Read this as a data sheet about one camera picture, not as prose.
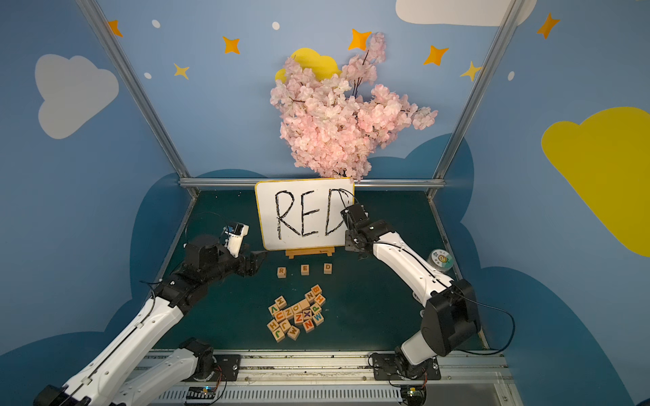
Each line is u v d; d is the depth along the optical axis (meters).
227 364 0.74
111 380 0.40
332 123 0.63
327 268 0.93
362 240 0.59
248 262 0.67
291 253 0.95
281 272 0.92
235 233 0.65
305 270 0.93
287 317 0.82
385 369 0.74
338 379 0.73
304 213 0.90
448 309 0.43
